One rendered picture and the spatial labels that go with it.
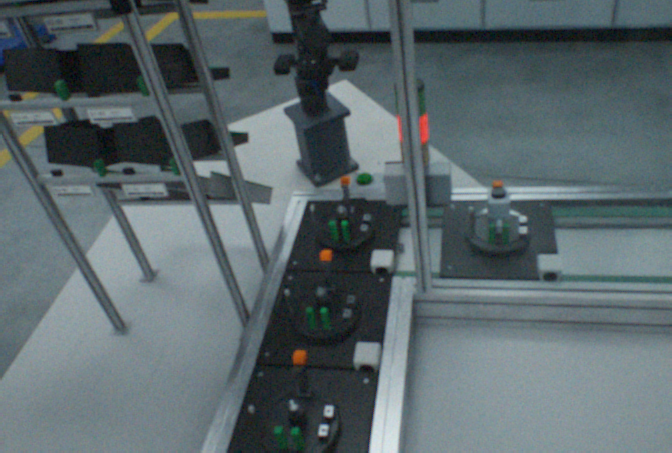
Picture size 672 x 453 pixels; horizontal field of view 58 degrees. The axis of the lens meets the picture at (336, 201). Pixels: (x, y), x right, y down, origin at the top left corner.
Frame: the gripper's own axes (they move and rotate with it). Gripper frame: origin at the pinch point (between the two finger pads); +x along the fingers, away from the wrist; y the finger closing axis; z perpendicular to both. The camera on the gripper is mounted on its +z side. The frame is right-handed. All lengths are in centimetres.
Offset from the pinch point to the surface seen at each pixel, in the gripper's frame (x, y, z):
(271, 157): 39, -28, -27
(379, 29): 113, -34, -288
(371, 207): 28.5, 9.8, 10.2
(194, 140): -5.4, -18.0, 30.1
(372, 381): 29, 16, 58
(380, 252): 26.5, 14.3, 27.6
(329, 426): 27, 11, 69
